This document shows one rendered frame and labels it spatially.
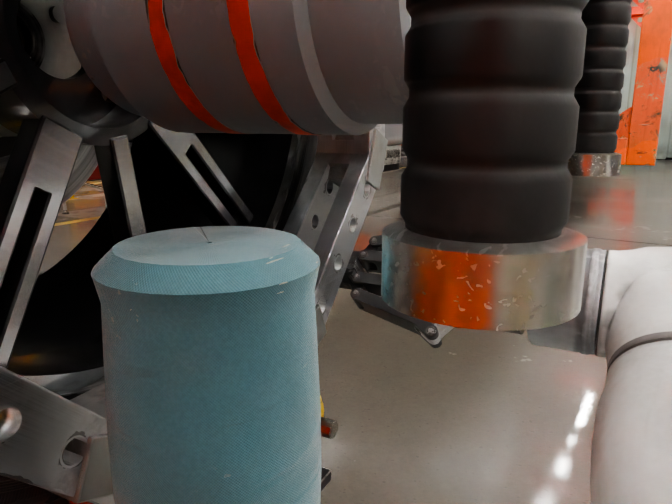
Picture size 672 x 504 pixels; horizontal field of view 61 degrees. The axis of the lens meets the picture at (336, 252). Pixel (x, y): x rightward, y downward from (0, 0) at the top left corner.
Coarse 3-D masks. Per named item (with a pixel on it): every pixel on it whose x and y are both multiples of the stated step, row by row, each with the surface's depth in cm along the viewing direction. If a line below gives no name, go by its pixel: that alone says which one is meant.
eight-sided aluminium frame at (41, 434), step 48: (336, 144) 58; (384, 144) 59; (336, 192) 60; (336, 240) 52; (336, 288) 53; (0, 384) 25; (0, 432) 26; (48, 432) 27; (96, 432) 30; (48, 480) 27; (96, 480) 29
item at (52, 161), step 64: (0, 0) 33; (0, 64) 33; (64, 128) 38; (128, 128) 43; (0, 192) 36; (64, 192) 38; (128, 192) 43; (192, 192) 51; (256, 192) 59; (0, 256) 35; (0, 320) 36; (64, 320) 50; (64, 384) 37
